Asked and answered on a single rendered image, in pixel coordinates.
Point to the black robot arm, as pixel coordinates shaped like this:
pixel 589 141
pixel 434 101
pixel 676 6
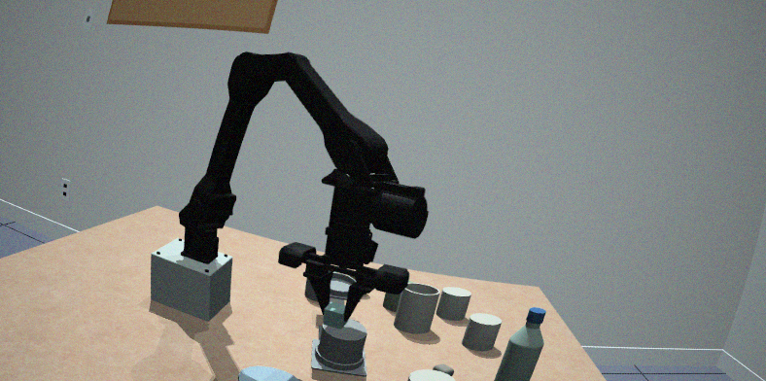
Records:
pixel 355 149

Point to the light blue round disc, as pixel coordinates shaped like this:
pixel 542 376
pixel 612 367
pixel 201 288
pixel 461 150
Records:
pixel 263 373

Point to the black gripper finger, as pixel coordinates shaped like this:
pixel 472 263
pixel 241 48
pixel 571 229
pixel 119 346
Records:
pixel 355 294
pixel 321 286

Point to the small grey pebble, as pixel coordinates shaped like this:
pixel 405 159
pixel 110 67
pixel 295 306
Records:
pixel 444 368

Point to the white cylinder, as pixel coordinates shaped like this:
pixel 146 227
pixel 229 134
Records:
pixel 429 375

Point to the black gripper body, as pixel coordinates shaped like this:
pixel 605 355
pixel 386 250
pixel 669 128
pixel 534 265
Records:
pixel 346 248

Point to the grey balance beam with round pans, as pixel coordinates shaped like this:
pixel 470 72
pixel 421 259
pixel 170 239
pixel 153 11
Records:
pixel 340 284

